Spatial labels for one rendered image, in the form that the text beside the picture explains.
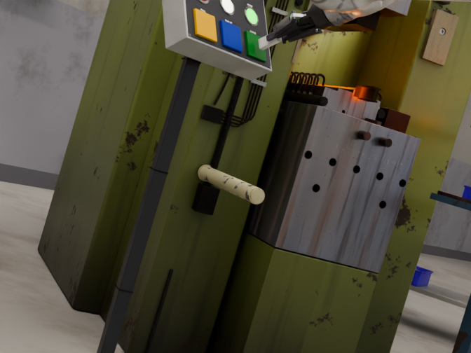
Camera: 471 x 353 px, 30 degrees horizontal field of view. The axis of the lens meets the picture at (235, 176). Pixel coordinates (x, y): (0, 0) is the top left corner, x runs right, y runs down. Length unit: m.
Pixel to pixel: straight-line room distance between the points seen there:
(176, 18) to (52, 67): 4.06
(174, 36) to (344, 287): 1.00
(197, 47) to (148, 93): 0.85
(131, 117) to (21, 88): 3.12
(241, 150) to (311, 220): 0.32
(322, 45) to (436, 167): 0.60
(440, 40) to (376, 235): 0.71
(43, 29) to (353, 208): 3.84
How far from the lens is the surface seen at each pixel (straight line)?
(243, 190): 2.37
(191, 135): 2.73
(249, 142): 2.79
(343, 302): 2.80
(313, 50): 3.23
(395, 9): 2.83
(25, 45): 6.15
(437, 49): 3.05
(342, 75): 3.28
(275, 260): 2.67
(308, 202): 2.67
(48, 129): 6.40
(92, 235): 3.16
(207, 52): 2.33
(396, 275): 3.11
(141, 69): 3.13
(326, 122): 2.66
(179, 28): 2.28
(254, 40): 2.45
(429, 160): 3.09
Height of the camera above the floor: 0.75
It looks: 2 degrees down
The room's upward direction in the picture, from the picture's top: 17 degrees clockwise
